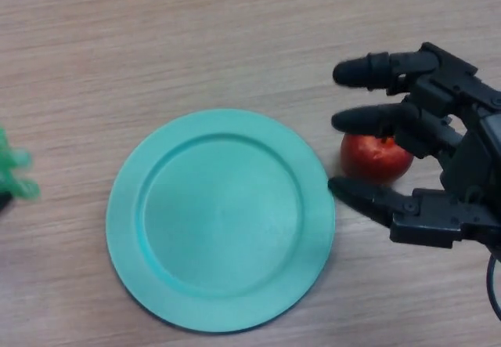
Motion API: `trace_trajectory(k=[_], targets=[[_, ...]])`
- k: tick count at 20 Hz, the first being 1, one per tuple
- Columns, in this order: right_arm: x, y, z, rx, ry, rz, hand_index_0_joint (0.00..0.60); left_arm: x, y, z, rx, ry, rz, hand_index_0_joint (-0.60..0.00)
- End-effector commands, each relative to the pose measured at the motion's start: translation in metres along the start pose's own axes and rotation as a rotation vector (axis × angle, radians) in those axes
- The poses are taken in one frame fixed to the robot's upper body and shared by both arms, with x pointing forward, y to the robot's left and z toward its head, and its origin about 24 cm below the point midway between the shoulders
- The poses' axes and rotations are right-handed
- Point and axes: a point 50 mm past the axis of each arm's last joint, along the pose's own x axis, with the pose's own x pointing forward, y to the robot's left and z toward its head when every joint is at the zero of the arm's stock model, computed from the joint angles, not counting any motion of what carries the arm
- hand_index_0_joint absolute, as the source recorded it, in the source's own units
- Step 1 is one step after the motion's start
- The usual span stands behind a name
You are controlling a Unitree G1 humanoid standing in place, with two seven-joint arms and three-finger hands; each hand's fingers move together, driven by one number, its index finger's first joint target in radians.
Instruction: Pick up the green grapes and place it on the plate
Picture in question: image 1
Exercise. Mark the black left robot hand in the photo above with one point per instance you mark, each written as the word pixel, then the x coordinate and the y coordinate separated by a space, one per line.
pixel 4 200

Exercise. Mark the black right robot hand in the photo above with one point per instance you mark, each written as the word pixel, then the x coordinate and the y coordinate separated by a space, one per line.
pixel 473 167

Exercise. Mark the green grape bunch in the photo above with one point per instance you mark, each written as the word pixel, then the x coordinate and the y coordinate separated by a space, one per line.
pixel 15 167

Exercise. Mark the green round plate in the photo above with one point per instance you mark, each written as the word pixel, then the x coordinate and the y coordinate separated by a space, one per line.
pixel 221 221

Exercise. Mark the red apple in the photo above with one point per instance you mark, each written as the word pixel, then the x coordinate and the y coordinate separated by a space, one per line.
pixel 372 159

